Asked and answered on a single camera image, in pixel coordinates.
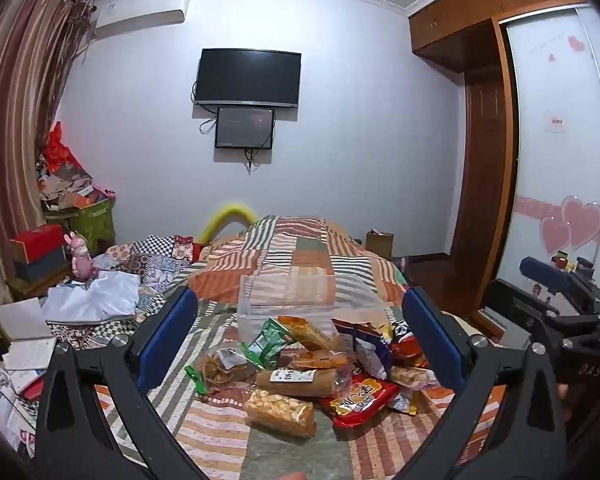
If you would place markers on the red snack bag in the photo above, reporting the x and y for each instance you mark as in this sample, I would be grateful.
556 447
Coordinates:
410 345

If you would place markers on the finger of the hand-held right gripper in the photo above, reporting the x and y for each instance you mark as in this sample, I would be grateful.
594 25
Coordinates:
535 266
520 310

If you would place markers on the small black wall monitor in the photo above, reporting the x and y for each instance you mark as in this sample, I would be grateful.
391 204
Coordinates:
244 127

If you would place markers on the person's right hand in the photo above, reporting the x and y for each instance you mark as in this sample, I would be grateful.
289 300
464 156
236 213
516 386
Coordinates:
563 402

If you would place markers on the yellow foam tube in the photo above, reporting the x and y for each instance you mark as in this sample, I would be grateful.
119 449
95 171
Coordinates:
230 208

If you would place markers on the small cardboard box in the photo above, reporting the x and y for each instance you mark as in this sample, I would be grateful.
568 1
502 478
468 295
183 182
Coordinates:
379 245

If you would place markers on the white cloth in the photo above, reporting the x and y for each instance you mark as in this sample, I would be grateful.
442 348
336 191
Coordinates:
95 297

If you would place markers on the grey pink backpack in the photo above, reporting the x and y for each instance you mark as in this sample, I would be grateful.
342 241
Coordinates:
402 263

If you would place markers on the orange snack packet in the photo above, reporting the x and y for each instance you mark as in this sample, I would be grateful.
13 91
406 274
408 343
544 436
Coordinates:
320 360

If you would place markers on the clear cracker packet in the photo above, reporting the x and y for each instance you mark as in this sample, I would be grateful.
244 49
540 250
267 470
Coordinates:
412 376

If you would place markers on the biscuit packet with white label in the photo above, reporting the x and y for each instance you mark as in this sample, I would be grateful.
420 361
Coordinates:
300 382

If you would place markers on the striped brown curtain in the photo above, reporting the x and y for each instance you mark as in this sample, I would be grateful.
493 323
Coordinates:
15 110

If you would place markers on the clear bag of fried twists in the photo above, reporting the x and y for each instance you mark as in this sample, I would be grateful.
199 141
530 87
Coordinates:
225 367

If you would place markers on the long orange cracker packet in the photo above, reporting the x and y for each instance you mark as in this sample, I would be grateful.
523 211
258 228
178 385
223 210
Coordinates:
305 334

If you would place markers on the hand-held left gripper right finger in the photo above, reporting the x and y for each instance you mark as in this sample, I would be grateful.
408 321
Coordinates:
430 335

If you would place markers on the clear plastic container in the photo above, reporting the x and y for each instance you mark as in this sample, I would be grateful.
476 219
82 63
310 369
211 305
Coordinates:
290 295

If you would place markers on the red box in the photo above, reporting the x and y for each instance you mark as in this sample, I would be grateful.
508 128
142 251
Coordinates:
37 240

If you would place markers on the clear packet of golden balls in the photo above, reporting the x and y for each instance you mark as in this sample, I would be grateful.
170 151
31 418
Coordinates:
280 410

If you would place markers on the green snack packet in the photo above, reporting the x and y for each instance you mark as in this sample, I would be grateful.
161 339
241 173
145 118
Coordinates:
262 340

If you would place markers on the blue snack bag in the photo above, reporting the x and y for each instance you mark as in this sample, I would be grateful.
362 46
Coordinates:
370 350

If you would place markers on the green storage box with clutter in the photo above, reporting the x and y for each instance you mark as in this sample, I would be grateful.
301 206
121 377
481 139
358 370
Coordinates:
65 185

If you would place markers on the white heart-decal wardrobe door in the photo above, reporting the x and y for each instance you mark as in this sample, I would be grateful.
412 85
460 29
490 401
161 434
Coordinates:
555 185

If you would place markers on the red noodle packet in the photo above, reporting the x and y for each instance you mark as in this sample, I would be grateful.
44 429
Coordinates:
360 400

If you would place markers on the pink rabbit toy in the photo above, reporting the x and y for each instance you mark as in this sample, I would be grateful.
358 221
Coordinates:
80 260

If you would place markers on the black wall television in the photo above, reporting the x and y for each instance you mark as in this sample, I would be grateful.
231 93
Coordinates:
247 77

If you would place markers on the wooden door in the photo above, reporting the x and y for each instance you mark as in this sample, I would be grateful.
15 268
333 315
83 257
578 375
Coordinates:
485 160

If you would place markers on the checkered patterned cloth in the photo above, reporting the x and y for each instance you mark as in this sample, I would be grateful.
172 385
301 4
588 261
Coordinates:
155 255

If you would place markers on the white air conditioner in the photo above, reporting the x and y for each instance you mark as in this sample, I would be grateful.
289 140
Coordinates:
145 7

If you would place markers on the grey box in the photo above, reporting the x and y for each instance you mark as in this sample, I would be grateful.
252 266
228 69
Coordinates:
40 269

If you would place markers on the red plastic bag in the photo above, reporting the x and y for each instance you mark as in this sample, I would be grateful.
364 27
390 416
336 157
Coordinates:
60 150

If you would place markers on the wooden nightstand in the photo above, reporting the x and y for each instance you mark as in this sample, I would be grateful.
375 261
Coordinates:
35 287

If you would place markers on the striped patchwork blanket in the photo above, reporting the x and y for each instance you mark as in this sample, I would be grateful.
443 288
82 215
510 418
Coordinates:
300 245

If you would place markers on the white book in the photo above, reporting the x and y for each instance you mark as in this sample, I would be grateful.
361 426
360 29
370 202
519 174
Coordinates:
22 317

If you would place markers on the small silver snack packet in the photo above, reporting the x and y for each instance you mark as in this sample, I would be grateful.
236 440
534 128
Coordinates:
402 402

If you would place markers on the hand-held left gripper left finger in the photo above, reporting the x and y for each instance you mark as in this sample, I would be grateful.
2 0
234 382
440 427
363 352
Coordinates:
172 330

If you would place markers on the green storage crate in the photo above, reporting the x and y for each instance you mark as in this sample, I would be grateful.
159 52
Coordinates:
92 220

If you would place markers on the wooden overhead cabinet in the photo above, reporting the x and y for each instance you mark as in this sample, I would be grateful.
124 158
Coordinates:
455 30

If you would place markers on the loose papers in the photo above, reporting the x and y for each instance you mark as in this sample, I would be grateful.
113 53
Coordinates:
30 355

